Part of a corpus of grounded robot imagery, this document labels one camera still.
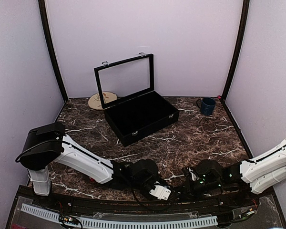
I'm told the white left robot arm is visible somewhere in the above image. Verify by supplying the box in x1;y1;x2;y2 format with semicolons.
15;122;175;208

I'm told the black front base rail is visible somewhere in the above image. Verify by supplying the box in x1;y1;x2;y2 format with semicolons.
34;193;259;214

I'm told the black compartment display box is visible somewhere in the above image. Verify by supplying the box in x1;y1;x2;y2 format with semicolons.
94;52;179;146

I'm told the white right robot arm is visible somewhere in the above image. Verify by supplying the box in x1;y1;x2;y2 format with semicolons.
175;138;286;207

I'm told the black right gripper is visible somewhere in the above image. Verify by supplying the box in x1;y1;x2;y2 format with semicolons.
174;176;223;199

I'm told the black right frame post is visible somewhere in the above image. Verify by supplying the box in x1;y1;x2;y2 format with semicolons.
221;0;250;103

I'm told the black left frame post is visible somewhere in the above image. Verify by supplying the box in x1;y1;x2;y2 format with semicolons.
38;0;69;103

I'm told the white slotted cable duct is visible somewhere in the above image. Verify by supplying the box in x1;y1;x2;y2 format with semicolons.
20;203;218;229

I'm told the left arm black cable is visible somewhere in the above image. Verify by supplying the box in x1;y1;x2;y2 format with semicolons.
15;143;62;165

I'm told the floral ceramic plate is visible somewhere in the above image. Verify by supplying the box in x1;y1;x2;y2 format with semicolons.
88;92;118;111

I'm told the blue enamel mug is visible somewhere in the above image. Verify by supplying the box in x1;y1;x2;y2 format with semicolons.
196;97;216;116

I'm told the black frame post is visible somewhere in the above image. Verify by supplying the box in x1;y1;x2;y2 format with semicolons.
221;0;250;103
38;0;69;103

